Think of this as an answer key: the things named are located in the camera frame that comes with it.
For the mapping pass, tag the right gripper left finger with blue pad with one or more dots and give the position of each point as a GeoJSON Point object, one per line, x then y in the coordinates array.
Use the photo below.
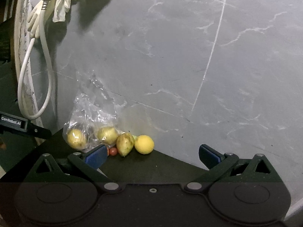
{"type": "Point", "coordinates": [88, 164]}

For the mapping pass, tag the small red cherry tomato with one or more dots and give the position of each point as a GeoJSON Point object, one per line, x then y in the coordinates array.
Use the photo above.
{"type": "Point", "coordinates": [113, 151]}

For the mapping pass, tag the yellow round lemon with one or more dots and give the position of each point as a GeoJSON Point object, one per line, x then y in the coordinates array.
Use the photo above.
{"type": "Point", "coordinates": [144, 144]}

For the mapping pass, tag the clear plastic bag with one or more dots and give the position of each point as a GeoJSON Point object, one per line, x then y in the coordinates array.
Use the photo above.
{"type": "Point", "coordinates": [93, 108]}

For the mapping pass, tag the yellow fruit in bag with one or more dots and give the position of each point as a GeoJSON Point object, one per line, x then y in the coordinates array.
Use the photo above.
{"type": "Point", "coordinates": [76, 139]}
{"type": "Point", "coordinates": [107, 135]}

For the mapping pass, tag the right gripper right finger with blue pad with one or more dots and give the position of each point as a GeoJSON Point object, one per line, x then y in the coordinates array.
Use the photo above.
{"type": "Point", "coordinates": [218, 166]}

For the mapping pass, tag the cream rubber glove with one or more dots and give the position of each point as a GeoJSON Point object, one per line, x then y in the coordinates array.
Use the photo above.
{"type": "Point", "coordinates": [57, 8]}

